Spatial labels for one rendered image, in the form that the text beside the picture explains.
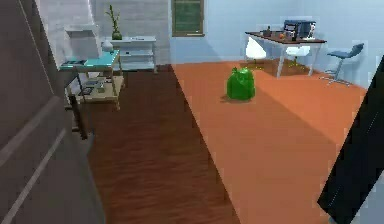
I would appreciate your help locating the dark grey room door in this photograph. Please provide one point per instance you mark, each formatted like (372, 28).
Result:
(33, 140)

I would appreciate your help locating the black flat tablet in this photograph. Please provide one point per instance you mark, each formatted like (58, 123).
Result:
(74, 62)

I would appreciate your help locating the wood framed window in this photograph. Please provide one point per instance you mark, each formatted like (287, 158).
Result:
(187, 16)

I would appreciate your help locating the white chair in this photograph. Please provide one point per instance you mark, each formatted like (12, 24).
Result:
(255, 50)

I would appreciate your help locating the blue grey swivel chair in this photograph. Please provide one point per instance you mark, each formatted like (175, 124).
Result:
(343, 58)

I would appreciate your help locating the brown top white desk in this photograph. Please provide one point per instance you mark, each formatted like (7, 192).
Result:
(286, 45)

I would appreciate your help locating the black flat panel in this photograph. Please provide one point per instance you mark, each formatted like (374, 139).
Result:
(358, 156)

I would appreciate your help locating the teal top wooden table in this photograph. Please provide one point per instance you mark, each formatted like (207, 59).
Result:
(96, 71)

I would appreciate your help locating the green garbage bag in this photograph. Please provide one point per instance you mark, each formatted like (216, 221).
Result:
(240, 84)

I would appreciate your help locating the orange round fruit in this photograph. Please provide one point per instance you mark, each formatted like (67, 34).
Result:
(282, 35)

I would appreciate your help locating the white round vase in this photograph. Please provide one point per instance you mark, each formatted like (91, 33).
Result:
(107, 45)

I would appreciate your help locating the green potted house plant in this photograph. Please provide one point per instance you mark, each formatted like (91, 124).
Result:
(115, 25)

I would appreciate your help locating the blue box appliance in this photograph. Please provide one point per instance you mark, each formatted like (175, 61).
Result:
(299, 28)

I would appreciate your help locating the dark small bottle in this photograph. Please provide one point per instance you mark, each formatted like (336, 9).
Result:
(267, 32)

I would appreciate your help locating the white shelf unit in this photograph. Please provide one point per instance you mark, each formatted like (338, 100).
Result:
(136, 51)

